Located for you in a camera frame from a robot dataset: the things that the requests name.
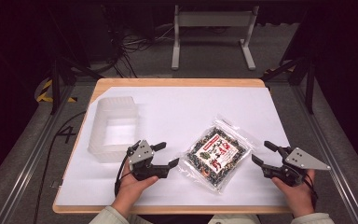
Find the clear bag with red-white label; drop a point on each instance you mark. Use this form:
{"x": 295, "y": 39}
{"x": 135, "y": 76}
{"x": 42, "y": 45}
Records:
{"x": 214, "y": 154}

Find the white metal stand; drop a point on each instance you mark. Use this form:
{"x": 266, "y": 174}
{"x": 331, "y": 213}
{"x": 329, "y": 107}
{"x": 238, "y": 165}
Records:
{"x": 176, "y": 40}

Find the person's left hand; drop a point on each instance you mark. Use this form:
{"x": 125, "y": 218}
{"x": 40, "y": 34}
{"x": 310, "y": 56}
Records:
{"x": 130, "y": 189}

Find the person's right hand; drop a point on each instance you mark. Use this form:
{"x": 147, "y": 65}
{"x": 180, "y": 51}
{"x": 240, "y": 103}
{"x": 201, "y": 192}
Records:
{"x": 295, "y": 194}

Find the aluminium rail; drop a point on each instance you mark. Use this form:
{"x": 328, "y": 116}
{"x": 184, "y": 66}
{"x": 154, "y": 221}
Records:
{"x": 329, "y": 155}
{"x": 31, "y": 161}

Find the small metal bracket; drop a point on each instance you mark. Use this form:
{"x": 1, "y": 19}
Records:
{"x": 56, "y": 184}

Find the translucent plastic container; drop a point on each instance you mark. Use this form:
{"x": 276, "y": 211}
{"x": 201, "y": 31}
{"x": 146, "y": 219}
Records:
{"x": 118, "y": 132}

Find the wooden table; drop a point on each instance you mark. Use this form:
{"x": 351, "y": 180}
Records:
{"x": 167, "y": 82}

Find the white paper sheet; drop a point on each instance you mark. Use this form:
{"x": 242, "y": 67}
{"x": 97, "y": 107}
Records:
{"x": 180, "y": 109}

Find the black metal stand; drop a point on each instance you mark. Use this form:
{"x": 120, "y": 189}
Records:
{"x": 55, "y": 84}
{"x": 310, "y": 84}

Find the person's light jacket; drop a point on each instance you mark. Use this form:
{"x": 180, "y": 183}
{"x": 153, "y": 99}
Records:
{"x": 233, "y": 219}

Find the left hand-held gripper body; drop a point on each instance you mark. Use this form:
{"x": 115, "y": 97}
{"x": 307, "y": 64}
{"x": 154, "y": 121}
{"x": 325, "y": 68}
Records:
{"x": 140, "y": 152}

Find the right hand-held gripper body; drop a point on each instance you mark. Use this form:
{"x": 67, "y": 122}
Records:
{"x": 301, "y": 160}

